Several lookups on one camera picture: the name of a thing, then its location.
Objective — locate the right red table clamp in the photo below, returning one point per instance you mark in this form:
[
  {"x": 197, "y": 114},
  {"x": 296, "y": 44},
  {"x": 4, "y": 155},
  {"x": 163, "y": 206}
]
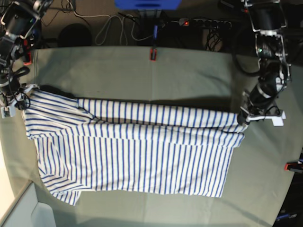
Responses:
[{"x": 296, "y": 167}]

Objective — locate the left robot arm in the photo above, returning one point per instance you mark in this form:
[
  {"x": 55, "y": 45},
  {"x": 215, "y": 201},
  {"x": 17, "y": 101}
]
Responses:
[{"x": 267, "y": 22}]

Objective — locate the centre red table clamp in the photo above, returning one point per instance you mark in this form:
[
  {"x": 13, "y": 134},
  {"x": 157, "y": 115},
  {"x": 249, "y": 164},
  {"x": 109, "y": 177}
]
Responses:
[{"x": 153, "y": 54}]

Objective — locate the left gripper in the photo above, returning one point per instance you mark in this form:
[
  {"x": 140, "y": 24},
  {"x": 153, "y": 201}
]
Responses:
[{"x": 255, "y": 104}]

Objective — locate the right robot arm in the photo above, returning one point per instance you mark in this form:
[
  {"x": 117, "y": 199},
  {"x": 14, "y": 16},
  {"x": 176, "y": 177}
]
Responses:
[{"x": 19, "y": 20}]

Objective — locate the black round floor object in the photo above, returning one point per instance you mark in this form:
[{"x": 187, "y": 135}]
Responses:
[{"x": 74, "y": 35}]

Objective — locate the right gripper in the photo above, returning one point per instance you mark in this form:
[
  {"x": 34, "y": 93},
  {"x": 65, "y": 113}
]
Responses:
[{"x": 18, "y": 98}]

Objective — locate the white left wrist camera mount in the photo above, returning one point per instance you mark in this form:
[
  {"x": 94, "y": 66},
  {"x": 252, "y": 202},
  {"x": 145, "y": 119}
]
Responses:
[{"x": 277, "y": 119}]

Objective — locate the green table cloth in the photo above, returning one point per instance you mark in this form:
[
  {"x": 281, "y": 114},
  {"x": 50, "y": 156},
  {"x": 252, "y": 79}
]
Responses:
[{"x": 256, "y": 184}]

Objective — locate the blue plastic box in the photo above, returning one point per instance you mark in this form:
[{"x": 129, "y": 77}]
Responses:
[{"x": 147, "y": 4}]

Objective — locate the white plastic bin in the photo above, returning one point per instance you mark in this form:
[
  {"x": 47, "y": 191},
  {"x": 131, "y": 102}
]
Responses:
[{"x": 27, "y": 211}]

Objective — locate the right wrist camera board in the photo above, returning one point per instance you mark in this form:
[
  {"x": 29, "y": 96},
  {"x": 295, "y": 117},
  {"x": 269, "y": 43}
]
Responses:
[{"x": 7, "y": 112}]

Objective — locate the red table clamp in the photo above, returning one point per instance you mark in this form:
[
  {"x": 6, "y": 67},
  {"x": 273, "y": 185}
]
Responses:
[
  {"x": 153, "y": 54},
  {"x": 296, "y": 167},
  {"x": 27, "y": 59}
]

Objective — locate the blue white striped t-shirt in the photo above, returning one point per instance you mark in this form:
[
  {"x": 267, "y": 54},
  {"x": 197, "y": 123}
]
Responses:
[{"x": 101, "y": 145}]

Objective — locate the black power strip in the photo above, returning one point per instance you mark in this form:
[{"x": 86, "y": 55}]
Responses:
[{"x": 205, "y": 23}]

